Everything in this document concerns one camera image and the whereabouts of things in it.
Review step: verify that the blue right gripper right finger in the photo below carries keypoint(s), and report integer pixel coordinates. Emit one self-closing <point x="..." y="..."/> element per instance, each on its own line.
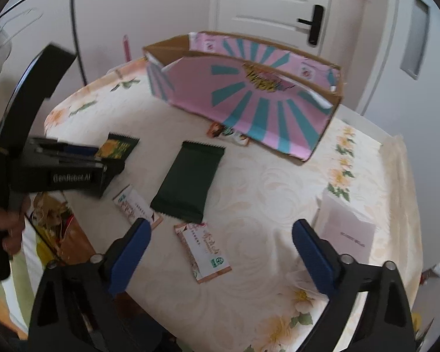
<point x="319" y="257"/>

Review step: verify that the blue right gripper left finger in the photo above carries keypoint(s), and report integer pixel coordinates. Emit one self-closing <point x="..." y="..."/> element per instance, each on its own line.
<point x="126" y="253"/>

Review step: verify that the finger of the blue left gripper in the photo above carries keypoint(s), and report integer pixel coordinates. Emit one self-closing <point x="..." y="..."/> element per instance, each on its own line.
<point x="84" y="150"/>

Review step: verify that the person left hand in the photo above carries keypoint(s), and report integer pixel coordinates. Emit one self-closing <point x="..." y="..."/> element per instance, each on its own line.
<point x="13" y="223"/>

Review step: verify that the white pink snack packet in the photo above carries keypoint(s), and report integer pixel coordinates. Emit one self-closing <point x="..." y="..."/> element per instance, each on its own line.
<point x="347" y="231"/>

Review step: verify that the green yellow cracker packet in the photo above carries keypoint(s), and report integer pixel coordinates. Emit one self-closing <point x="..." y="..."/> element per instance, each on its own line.
<point x="117" y="146"/>

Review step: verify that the white red snack sachet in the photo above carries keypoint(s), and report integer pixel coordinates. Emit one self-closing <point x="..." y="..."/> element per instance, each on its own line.
<point x="205" y="257"/>
<point x="134" y="207"/>

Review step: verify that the dark green snack packet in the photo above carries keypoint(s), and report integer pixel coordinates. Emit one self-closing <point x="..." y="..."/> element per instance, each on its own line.
<point x="184" y="190"/>

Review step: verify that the striped green bedding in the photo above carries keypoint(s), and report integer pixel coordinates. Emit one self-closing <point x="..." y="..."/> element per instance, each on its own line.
<point x="17" y="293"/>

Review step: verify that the pink stick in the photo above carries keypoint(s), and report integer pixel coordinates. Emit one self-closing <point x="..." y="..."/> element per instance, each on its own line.
<point x="126" y="47"/>

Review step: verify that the green white small snack packet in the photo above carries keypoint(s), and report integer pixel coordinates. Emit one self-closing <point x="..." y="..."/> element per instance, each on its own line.
<point x="233" y="136"/>

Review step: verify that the orange small snack packet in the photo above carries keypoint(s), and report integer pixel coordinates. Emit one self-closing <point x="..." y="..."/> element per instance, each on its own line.
<point x="215" y="130"/>

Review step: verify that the cardboard box with pink lining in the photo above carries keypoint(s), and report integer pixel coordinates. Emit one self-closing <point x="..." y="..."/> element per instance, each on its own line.
<point x="278" y="95"/>

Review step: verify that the white door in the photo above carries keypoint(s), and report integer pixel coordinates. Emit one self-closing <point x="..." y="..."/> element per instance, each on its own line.
<point x="274" y="20"/>

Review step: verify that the black door handle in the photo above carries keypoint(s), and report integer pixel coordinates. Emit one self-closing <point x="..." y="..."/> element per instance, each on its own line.
<point x="314" y="24"/>

